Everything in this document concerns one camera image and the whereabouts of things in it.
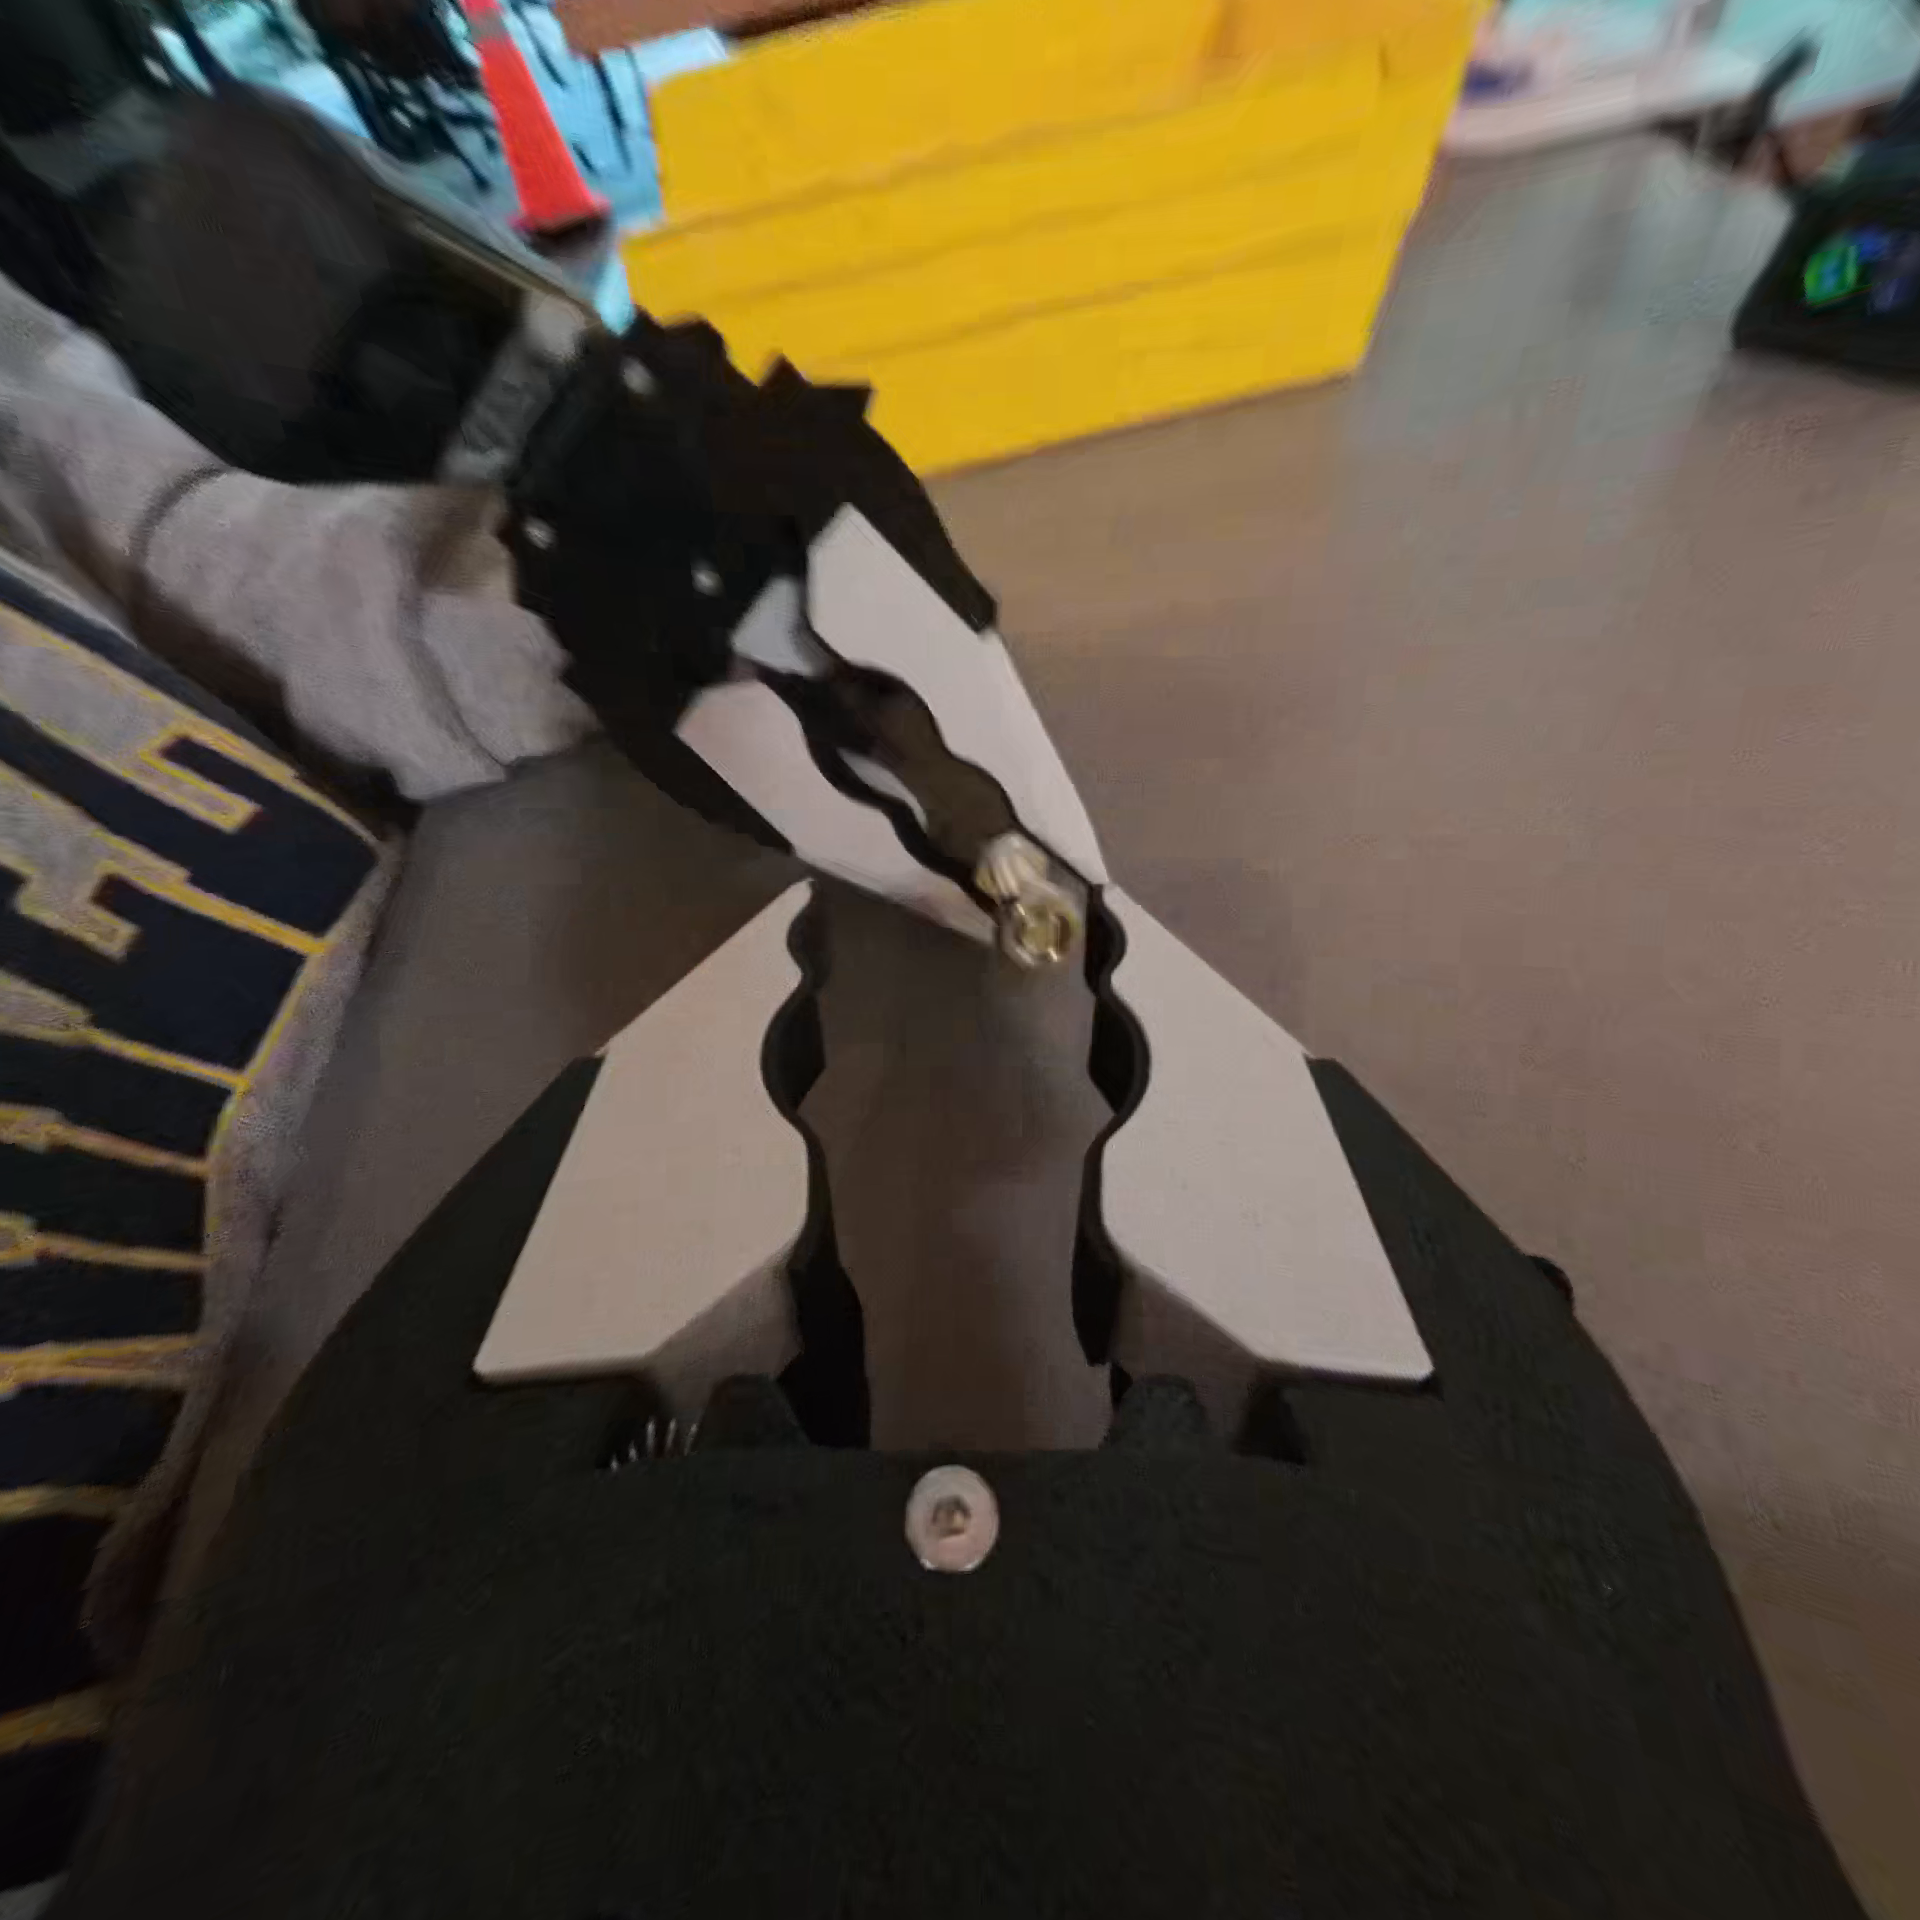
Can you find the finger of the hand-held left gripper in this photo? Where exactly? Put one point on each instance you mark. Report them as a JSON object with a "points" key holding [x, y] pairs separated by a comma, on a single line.
{"points": [[944, 661], [780, 781]]}

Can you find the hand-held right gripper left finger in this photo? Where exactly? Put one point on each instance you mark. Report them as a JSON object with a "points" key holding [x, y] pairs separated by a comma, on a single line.
{"points": [[660, 1201]]}

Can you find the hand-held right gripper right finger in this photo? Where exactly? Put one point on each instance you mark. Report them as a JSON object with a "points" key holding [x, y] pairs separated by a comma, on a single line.
{"points": [[1260, 1201]]}

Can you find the silver hex bolt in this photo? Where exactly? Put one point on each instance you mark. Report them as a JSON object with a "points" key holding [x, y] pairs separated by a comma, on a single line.
{"points": [[1013, 867]]}

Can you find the large yellow plastic bin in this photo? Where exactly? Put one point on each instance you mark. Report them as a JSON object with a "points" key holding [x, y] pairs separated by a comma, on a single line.
{"points": [[1050, 270]]}

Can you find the orange traffic cone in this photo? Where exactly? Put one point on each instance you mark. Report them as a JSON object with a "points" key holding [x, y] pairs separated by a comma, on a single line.
{"points": [[533, 136]]}

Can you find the black chair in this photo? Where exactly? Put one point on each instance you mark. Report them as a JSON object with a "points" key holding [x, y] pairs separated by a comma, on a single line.
{"points": [[389, 61]]}

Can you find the grey and navy printed sweatshirt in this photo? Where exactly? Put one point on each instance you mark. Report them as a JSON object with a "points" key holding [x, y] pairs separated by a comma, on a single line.
{"points": [[149, 932]]}

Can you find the white stand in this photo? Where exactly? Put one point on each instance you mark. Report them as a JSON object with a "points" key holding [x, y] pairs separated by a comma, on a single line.
{"points": [[1589, 107]]}

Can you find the black portable power station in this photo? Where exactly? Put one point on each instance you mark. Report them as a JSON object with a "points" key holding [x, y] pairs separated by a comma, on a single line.
{"points": [[1829, 285]]}

